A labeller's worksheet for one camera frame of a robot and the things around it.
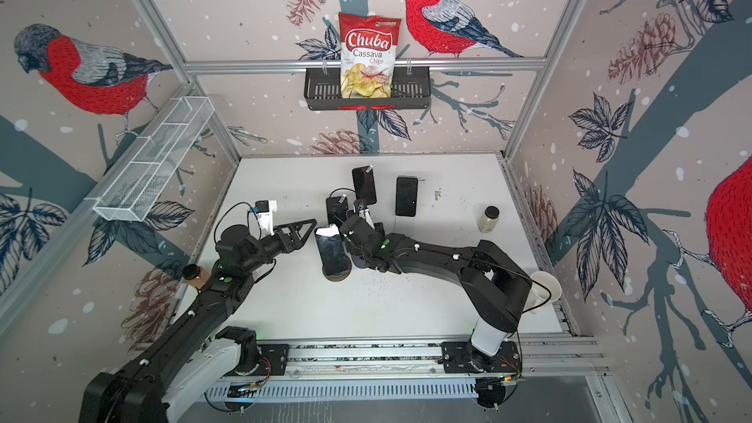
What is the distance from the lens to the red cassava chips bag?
83 cm

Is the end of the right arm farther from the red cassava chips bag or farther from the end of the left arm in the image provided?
the red cassava chips bag

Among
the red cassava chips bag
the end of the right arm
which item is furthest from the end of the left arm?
the red cassava chips bag
